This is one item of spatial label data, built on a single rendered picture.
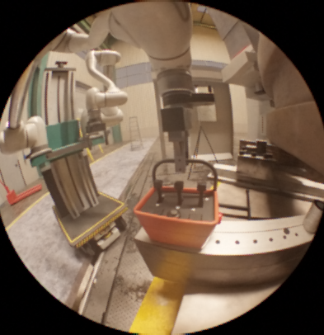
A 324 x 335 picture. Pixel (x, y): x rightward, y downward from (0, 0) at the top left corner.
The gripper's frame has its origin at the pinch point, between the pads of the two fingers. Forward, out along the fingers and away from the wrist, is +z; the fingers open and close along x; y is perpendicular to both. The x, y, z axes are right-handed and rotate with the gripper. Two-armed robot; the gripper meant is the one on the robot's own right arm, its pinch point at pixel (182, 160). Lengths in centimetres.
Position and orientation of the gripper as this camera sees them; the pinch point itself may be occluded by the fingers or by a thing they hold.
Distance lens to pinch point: 32.0
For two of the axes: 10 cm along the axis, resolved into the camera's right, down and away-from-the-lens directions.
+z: 1.1, 9.4, 3.3
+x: -3.6, 3.5, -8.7
